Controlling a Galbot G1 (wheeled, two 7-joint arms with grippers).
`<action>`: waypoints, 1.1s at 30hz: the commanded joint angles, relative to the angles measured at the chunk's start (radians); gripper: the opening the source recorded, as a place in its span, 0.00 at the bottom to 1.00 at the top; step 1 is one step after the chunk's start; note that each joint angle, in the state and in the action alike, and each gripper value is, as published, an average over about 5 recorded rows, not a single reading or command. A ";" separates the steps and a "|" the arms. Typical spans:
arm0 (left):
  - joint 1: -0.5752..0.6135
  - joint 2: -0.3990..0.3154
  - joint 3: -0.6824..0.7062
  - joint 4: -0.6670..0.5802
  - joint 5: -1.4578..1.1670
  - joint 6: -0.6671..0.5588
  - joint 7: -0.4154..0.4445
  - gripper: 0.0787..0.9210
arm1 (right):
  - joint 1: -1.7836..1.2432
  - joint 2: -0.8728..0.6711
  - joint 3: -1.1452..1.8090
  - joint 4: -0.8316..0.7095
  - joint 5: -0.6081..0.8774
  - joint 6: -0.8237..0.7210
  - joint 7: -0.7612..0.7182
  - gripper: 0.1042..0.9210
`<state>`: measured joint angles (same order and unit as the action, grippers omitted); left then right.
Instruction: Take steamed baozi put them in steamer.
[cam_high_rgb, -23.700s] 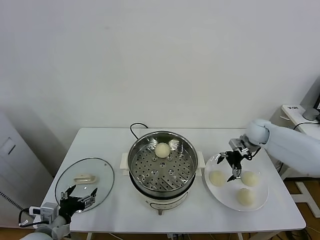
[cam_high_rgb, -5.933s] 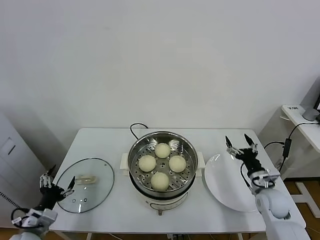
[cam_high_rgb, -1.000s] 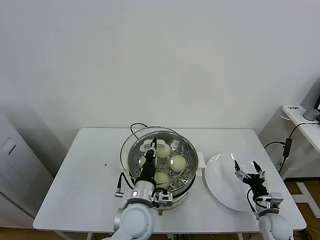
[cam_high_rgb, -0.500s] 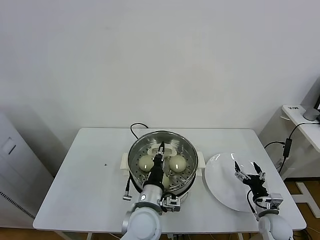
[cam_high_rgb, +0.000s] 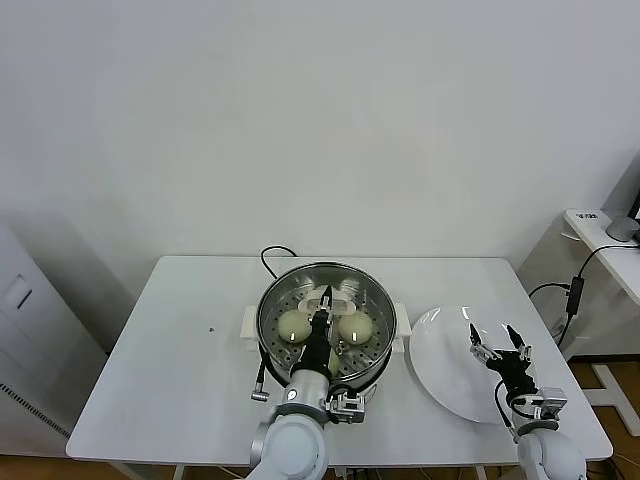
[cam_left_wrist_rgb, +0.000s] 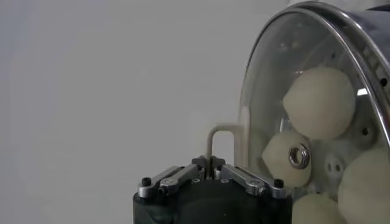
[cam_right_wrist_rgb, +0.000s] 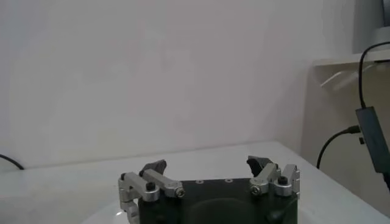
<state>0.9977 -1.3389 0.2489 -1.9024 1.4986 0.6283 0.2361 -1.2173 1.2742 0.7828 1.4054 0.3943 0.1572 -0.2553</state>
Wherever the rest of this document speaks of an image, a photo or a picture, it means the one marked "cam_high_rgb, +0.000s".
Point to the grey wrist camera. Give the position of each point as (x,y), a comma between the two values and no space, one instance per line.
(552,400)
(350,407)

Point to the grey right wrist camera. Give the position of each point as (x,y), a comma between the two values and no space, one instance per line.
(552,400)

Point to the white cabinet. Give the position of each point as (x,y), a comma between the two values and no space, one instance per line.
(30,325)

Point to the dark computer monitor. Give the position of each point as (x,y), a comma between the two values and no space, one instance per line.
(636,205)

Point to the black power adapter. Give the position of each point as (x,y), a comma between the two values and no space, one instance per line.
(574,295)

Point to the white electric cooker base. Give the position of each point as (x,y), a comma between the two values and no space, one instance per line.
(247,327)

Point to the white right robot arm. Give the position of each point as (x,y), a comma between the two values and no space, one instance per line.
(550,455)

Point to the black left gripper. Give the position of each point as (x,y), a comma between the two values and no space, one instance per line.
(320,345)

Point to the grey cylinder device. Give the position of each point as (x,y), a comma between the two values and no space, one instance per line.
(618,229)

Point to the white round plate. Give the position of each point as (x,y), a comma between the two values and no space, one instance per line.
(440,360)

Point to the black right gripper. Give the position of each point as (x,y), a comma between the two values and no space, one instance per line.
(515,372)

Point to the white side desk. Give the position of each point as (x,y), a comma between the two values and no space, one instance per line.
(620,270)

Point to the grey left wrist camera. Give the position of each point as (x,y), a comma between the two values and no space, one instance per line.
(350,407)

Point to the stainless steel steamer basket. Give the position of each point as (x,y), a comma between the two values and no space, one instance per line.
(362,378)

